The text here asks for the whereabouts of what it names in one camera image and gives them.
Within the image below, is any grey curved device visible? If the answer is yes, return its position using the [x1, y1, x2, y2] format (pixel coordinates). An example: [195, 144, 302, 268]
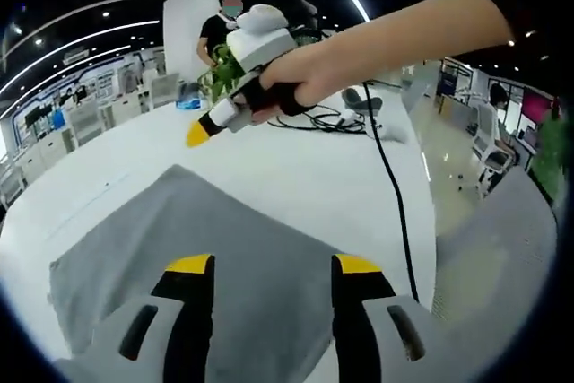
[341, 88, 366, 111]

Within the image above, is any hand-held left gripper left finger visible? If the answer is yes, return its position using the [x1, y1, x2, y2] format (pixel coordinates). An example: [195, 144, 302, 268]
[53, 253, 215, 383]

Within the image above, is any grey towel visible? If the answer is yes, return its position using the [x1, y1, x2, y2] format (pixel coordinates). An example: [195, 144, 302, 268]
[47, 164, 360, 378]

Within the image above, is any blue tissue pack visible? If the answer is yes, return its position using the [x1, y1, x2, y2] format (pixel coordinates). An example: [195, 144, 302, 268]
[174, 91, 204, 111]

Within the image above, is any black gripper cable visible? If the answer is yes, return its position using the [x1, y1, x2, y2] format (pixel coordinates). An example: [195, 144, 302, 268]
[361, 80, 422, 304]

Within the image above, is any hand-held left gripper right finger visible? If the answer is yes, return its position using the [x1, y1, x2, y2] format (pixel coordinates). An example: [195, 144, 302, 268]
[330, 253, 490, 383]

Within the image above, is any white square pillar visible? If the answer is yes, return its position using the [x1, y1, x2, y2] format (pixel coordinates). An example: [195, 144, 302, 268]
[161, 0, 230, 77]

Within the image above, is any person's right hand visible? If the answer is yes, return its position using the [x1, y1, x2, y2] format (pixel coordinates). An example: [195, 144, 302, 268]
[250, 39, 360, 127]

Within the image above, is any potted green plant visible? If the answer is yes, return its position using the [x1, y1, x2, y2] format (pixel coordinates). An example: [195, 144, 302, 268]
[196, 30, 252, 103]

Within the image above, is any white mesh office chair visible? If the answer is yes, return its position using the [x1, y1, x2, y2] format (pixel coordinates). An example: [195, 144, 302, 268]
[150, 73, 181, 109]
[66, 99, 105, 147]

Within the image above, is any table socket panel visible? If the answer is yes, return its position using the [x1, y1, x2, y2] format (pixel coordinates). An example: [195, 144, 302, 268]
[57, 168, 132, 223]

